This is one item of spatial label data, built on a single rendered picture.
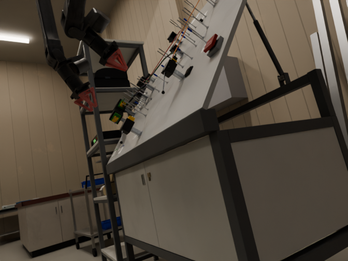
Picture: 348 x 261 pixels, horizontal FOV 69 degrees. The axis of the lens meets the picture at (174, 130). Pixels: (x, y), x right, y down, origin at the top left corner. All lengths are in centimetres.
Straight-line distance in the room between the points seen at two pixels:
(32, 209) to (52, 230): 41
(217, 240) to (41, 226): 371
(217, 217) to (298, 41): 252
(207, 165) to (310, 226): 37
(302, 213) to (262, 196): 17
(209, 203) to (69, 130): 802
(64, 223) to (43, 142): 442
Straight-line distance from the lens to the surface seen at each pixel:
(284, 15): 324
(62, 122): 871
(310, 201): 95
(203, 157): 78
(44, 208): 436
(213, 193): 78
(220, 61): 82
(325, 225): 100
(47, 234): 438
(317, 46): 270
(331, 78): 238
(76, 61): 116
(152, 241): 133
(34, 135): 848
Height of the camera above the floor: 70
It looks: 10 degrees up
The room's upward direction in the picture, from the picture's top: 12 degrees counter-clockwise
